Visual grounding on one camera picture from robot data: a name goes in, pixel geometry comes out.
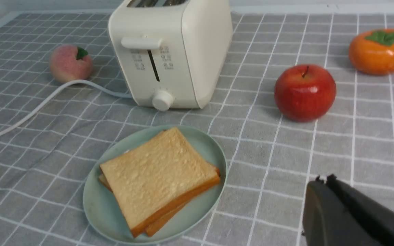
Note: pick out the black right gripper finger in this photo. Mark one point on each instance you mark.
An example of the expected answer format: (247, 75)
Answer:
(336, 214)

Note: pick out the white two-slot toaster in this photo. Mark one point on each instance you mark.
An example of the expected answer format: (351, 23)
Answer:
(171, 52)

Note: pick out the orange persimmon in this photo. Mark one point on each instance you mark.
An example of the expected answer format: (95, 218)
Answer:
(372, 52)

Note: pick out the red apple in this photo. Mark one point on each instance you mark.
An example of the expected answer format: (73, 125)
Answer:
(305, 92)

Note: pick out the pink peach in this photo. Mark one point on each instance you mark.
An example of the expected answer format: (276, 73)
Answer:
(70, 62)

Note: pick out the light green round plate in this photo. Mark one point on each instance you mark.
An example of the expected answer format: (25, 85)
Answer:
(102, 210)

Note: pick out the toast slice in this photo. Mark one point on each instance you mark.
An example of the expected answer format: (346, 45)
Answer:
(154, 227)
(152, 179)

